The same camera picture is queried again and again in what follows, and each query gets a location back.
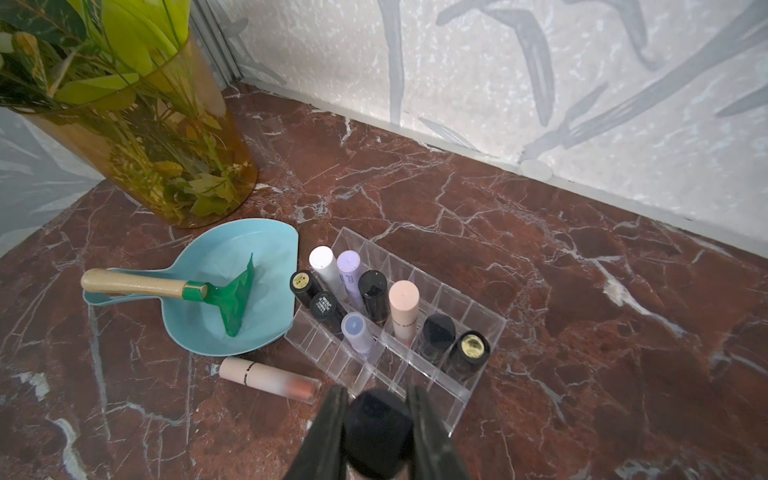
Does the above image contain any teal plastic dustpan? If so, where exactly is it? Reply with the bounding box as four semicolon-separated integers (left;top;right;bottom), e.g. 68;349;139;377
81;219;299;357

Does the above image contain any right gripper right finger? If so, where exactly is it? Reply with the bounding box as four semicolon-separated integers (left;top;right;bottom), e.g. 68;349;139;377
406;385;471;480

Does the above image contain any small lavender lip tube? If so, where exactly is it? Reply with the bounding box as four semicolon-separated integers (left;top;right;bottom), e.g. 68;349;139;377
341;312;375;358

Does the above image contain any black lipstick gold band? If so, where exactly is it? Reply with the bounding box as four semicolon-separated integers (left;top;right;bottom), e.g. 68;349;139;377
289;270;324;310

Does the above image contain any clear acrylic lipstick organizer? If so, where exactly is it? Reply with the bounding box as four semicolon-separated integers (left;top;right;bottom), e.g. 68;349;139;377
284;226;508;436

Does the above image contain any lavender lip balm tube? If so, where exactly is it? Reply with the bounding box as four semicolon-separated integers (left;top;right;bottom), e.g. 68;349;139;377
337;250;364;312

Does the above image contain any artificial plant in amber vase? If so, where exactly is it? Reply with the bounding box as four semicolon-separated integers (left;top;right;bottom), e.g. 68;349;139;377
1;1;258;228

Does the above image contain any green brush wooden handle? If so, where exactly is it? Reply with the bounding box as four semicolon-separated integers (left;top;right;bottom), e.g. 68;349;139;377
81;257;255;337

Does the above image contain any pink lip gloss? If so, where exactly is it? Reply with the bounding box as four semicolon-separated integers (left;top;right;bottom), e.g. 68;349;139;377
218;357;321;404
389;280;420;346

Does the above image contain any black lipstick horizontal top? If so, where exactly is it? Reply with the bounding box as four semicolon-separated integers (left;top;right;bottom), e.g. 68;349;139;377
343;389;414;479

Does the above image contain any black lipstick silver band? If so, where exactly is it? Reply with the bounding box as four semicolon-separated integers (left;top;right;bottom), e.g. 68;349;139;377
310;291;347;340

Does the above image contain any white lip balm tube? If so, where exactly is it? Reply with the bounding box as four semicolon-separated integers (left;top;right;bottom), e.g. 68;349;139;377
309;245;348;301

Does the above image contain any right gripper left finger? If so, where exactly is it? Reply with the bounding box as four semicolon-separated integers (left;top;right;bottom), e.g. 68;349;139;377
283;386;349;480

